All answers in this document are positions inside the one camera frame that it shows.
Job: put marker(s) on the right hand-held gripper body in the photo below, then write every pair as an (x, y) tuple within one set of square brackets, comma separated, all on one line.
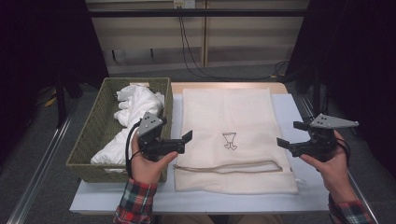
[(320, 143)]

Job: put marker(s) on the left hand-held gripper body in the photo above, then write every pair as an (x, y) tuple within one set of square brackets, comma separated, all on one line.
[(149, 124)]

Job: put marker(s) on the white garment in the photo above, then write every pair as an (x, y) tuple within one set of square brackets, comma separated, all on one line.
[(137, 99)]

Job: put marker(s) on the cream cloth with logo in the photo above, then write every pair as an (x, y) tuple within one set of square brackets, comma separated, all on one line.
[(233, 109)]

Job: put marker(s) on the green woven basket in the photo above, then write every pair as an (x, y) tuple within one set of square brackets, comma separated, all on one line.
[(93, 133)]

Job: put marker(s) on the person's right hand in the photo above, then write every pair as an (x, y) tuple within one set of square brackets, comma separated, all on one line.
[(336, 174)]

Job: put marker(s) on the person's left hand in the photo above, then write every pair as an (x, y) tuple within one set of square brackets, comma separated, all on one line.
[(146, 171)]

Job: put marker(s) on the dark metal stand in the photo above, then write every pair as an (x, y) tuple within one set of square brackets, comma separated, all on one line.
[(316, 93), (61, 102)]

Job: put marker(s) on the black curtain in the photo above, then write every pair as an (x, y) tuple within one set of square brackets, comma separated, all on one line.
[(40, 46), (358, 56)]

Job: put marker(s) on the white wall outlet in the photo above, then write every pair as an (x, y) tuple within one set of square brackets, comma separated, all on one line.
[(184, 3)]

